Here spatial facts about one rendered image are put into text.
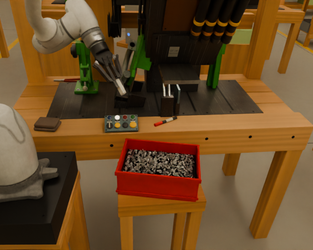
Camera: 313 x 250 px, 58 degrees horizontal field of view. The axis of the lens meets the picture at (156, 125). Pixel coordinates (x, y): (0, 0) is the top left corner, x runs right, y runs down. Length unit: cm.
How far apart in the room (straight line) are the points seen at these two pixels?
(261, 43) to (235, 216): 120
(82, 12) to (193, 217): 94
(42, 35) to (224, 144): 94
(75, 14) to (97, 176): 146
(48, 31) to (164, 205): 82
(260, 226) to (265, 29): 123
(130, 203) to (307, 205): 167
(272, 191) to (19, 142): 138
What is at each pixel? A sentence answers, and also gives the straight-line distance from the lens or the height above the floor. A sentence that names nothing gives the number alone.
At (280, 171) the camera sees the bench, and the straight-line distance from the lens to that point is 169.
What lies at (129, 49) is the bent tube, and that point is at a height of 119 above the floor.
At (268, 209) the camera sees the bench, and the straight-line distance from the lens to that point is 190.
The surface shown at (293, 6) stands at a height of 24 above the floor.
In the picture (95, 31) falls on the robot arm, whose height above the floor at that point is 131.
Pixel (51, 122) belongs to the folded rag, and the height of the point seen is 93.
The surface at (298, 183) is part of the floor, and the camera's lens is 264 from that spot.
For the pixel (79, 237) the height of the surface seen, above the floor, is 52.
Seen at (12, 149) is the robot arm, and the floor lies 113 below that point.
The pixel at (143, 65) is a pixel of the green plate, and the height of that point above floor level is 113.
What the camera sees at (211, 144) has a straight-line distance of 139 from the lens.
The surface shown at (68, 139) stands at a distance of 131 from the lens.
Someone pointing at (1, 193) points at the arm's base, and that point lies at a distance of 99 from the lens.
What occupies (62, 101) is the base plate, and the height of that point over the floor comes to 90.
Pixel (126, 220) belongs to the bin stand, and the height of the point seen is 71.
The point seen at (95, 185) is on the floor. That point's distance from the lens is 231.
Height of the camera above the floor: 163
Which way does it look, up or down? 33 degrees down
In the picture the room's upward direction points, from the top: 3 degrees clockwise
